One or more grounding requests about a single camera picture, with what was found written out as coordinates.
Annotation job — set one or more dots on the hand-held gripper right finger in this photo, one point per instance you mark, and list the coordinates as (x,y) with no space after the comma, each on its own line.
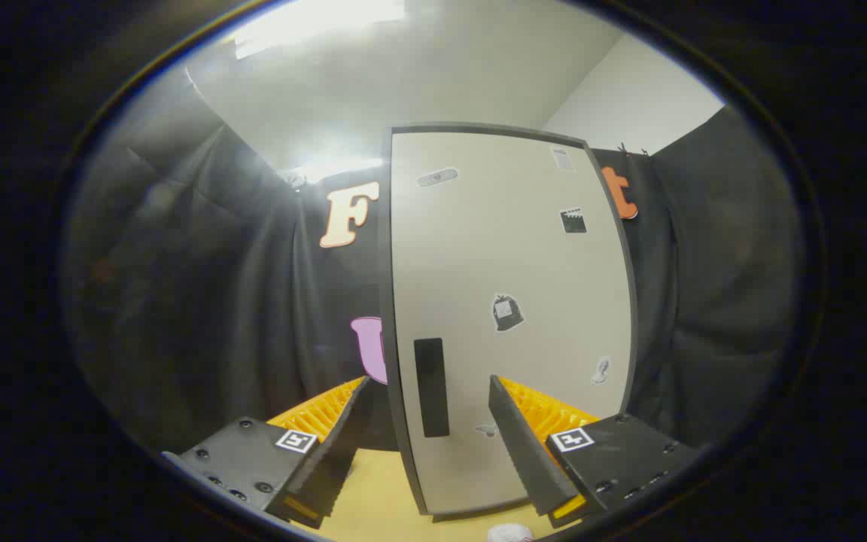
(524,452)

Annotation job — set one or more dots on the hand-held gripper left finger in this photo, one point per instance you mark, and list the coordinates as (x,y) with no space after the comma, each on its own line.
(339,444)

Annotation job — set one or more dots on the cream shoe cabinet door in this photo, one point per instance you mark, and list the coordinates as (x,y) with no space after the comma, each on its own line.
(509,256)

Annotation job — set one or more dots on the black backdrop cloth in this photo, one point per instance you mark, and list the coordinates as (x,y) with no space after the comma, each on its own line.
(215,301)

